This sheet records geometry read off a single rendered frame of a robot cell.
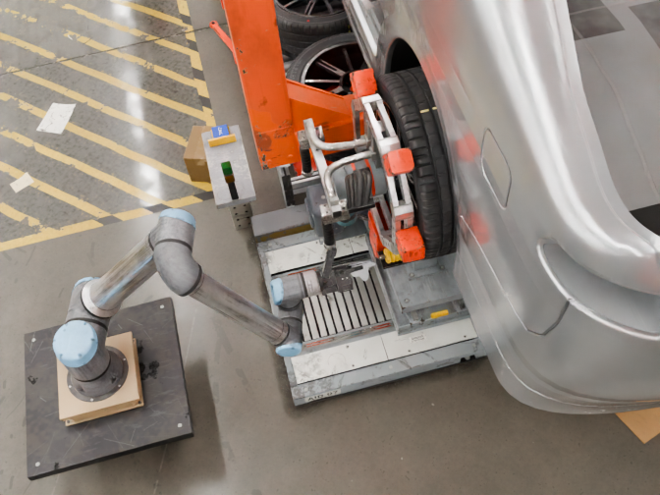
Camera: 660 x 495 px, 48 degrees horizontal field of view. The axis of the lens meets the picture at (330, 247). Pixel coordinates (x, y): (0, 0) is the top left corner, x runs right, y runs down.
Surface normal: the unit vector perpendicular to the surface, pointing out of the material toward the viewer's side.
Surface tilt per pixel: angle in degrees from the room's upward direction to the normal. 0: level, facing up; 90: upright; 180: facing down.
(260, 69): 90
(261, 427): 0
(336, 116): 90
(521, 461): 0
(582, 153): 20
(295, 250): 0
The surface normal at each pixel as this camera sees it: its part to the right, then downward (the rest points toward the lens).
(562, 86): -0.31, -0.31
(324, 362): -0.07, -0.56
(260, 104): 0.24, 0.79
